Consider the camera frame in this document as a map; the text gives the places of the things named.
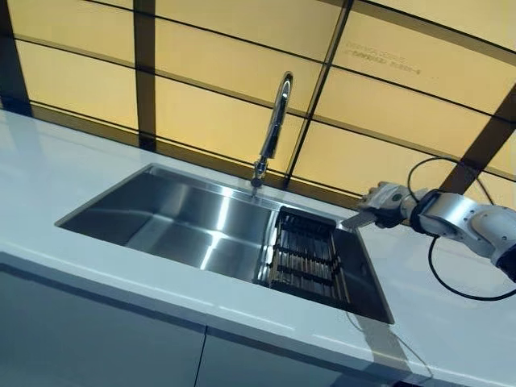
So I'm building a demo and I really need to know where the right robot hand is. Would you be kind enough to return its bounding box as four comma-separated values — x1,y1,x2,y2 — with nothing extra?
356,181,418,229

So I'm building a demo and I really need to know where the black dish drying rack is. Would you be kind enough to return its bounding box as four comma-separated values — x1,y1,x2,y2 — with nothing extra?
253,206,352,304

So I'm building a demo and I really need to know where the chrome pull-down faucet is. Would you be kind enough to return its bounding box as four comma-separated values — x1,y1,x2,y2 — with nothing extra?
250,71,294,198

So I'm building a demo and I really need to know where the white cabinet door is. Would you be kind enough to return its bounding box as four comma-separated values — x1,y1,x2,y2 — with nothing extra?
200,332,364,387
0,261,207,387

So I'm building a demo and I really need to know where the stainless steel kitchen sink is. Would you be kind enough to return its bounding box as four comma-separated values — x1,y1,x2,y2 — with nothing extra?
55,162,395,325

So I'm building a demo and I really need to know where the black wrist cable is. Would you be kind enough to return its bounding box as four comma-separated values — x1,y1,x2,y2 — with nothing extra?
406,156,516,302

